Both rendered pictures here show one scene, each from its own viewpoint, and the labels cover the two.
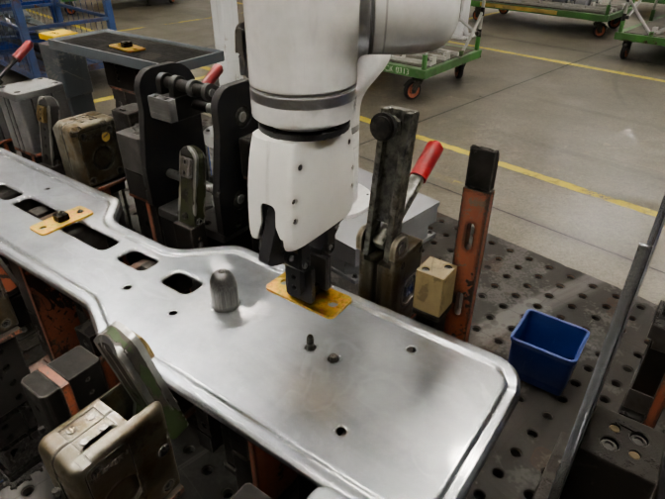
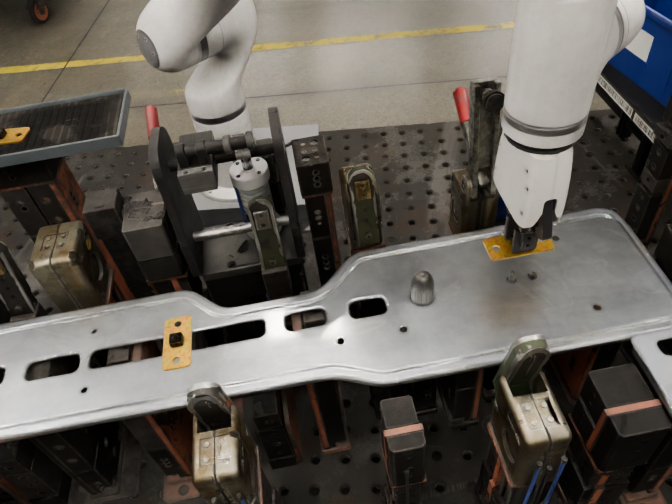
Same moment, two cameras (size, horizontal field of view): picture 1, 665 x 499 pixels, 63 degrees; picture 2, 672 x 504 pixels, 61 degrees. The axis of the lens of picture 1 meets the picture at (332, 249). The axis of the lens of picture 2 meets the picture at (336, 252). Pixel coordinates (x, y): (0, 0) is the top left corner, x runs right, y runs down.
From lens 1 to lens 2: 59 cm
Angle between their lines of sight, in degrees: 32
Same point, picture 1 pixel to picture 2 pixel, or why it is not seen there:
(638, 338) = not seen: hidden behind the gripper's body
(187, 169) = (268, 220)
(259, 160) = (549, 174)
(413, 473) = (651, 297)
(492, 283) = (402, 167)
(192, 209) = (279, 252)
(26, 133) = not seen: outside the picture
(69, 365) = (401, 415)
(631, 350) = not seen: hidden behind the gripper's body
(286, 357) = (511, 296)
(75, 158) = (82, 285)
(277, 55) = (579, 100)
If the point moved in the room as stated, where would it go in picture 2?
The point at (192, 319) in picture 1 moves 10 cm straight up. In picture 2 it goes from (422, 322) to (423, 273)
